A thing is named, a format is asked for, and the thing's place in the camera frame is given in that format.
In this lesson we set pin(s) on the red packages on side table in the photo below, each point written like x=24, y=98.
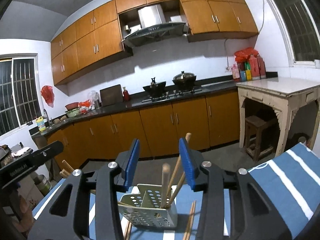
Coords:
x=248, y=66

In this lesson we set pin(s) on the black wok left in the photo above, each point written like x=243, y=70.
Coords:
x=155, y=89

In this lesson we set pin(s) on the green basin on counter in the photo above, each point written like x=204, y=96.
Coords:
x=72, y=113

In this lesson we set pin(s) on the kitchen faucet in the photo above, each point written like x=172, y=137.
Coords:
x=46, y=116

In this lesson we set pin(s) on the brown upper wall cabinets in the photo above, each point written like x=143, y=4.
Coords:
x=109, y=32

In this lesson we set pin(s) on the brown lower kitchen cabinets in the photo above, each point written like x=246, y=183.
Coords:
x=211, y=119

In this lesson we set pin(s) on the red bowl on counter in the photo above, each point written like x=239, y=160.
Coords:
x=72, y=106

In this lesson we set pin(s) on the barred window left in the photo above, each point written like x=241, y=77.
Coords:
x=18, y=94

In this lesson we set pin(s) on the metal pot on floor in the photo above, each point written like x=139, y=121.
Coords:
x=43, y=184

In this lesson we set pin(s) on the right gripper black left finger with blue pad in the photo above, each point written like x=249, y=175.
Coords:
x=119, y=174

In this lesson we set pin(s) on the red plastic bag on wall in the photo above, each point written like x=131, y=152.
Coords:
x=48, y=95

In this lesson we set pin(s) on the barred window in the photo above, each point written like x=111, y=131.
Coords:
x=301, y=29
x=18, y=94

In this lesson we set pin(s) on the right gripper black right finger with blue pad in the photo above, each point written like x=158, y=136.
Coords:
x=202, y=175

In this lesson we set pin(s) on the glass jar on counter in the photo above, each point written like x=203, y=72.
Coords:
x=94, y=99

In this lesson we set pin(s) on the dark cutting board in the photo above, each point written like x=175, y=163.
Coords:
x=111, y=95

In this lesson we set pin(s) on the wooden chopstick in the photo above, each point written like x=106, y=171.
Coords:
x=66, y=170
x=177, y=166
x=188, y=221
x=165, y=183
x=175, y=193
x=126, y=229

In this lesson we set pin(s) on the small wooden stool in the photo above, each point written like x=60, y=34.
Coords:
x=254, y=127

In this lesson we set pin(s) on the yellow detergent bottle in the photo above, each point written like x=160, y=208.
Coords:
x=41, y=124

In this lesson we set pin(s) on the green perforated utensil holder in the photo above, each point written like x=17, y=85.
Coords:
x=143, y=208

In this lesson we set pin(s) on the black wok with lid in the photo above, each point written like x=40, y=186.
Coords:
x=184, y=81

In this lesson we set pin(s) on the barred window right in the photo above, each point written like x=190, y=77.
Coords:
x=301, y=29

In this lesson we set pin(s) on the range hood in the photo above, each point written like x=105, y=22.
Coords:
x=153, y=23

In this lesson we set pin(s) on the white marble top side table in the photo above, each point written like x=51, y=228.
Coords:
x=284, y=94

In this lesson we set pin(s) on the blue white striped tablecloth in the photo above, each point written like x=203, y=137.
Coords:
x=279, y=199

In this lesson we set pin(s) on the red sauce bottle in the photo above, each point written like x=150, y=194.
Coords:
x=126, y=95

